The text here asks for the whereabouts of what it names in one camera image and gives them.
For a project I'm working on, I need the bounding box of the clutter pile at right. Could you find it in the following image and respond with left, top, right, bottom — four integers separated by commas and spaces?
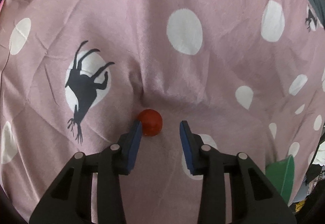
289, 128, 324, 214

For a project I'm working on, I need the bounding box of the pink polka dot blanket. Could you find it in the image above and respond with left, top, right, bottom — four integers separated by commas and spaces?
1, 0, 324, 223

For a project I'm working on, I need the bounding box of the green plastic bowl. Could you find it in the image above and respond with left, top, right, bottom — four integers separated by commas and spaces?
265, 155, 295, 204

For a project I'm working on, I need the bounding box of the red round fruit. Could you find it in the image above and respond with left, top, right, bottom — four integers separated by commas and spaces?
137, 109, 163, 136

